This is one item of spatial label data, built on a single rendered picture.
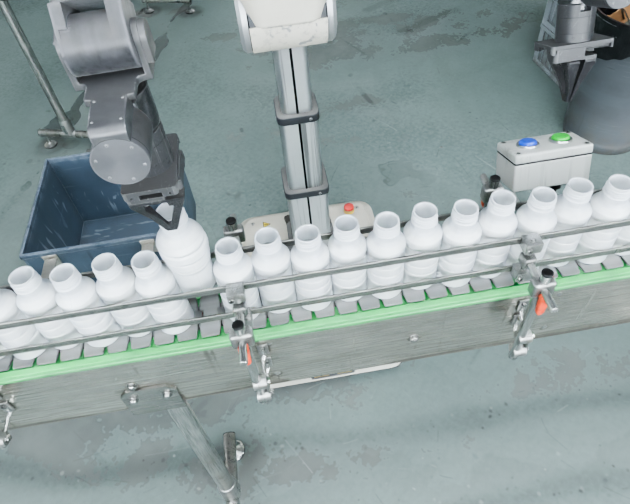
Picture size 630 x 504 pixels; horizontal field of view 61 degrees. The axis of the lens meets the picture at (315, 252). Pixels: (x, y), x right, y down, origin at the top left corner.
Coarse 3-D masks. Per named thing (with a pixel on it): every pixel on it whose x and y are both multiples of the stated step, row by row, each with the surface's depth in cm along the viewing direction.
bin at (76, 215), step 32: (64, 160) 129; (64, 192) 135; (96, 192) 138; (32, 224) 116; (64, 224) 132; (96, 224) 144; (128, 224) 143; (32, 256) 109; (64, 256) 111; (96, 256) 112; (128, 256) 114; (160, 256) 115
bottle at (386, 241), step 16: (384, 224) 81; (368, 240) 82; (384, 240) 79; (400, 240) 81; (368, 256) 83; (384, 256) 80; (400, 256) 82; (368, 272) 86; (384, 272) 83; (400, 272) 85; (368, 288) 89
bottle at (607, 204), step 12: (612, 180) 82; (624, 180) 81; (600, 192) 84; (612, 192) 80; (624, 192) 79; (600, 204) 82; (612, 204) 81; (624, 204) 81; (600, 216) 83; (612, 216) 82; (624, 216) 82; (612, 228) 83; (588, 240) 87; (600, 240) 86; (612, 240) 86; (576, 252) 90
